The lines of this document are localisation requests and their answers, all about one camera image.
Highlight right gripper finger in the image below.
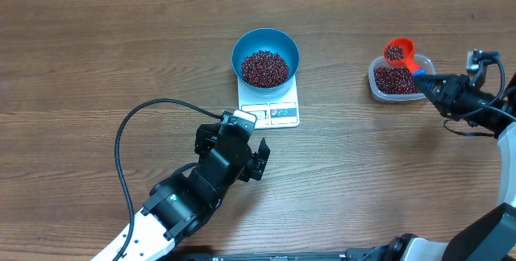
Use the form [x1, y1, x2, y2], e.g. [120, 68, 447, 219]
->
[422, 88, 447, 110]
[413, 74, 458, 96]

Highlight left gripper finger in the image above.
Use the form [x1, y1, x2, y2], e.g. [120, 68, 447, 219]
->
[238, 138, 270, 181]
[194, 124, 220, 155]

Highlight red scoop with blue handle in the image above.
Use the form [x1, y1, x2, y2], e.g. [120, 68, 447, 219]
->
[383, 37, 425, 75]

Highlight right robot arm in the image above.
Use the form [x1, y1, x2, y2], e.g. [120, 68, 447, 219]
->
[365, 101, 503, 245]

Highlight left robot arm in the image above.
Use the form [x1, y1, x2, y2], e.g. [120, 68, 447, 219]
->
[94, 117, 270, 261]

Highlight white digital kitchen scale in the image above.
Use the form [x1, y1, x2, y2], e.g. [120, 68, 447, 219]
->
[237, 77, 300, 130]

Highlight red beans in bowl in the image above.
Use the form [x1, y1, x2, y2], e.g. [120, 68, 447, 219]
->
[241, 50, 289, 88]

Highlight blue bowl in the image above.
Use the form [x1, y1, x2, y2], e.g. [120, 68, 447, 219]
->
[231, 28, 301, 83]

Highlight clear plastic container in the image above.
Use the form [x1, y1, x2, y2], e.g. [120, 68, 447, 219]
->
[368, 53, 435, 103]

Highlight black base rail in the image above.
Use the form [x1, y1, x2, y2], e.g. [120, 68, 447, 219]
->
[162, 246, 386, 261]

